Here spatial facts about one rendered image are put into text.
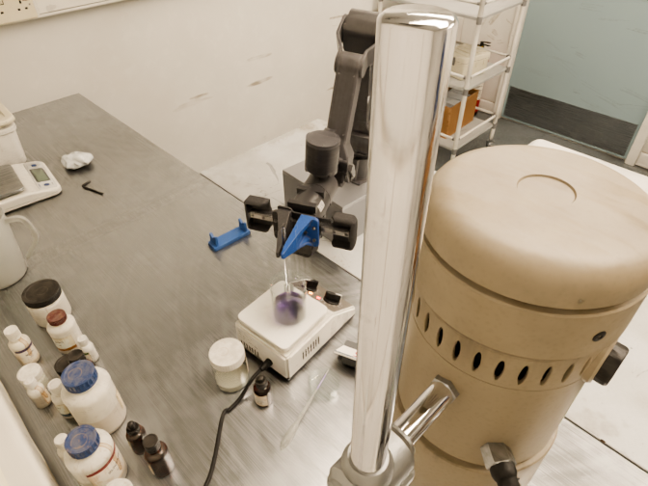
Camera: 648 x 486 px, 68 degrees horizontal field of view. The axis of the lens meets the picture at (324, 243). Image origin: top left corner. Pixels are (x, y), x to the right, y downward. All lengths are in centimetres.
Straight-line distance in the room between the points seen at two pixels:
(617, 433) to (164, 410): 74
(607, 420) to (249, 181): 98
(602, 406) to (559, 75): 293
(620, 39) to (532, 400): 332
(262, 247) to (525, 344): 95
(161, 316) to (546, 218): 89
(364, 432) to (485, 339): 7
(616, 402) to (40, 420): 96
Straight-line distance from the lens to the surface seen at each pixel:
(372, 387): 16
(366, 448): 20
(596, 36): 355
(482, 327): 21
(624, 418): 97
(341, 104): 86
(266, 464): 81
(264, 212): 79
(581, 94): 365
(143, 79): 219
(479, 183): 22
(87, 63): 209
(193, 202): 131
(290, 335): 83
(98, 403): 83
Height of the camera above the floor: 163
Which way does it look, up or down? 41 degrees down
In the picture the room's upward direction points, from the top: 1 degrees counter-clockwise
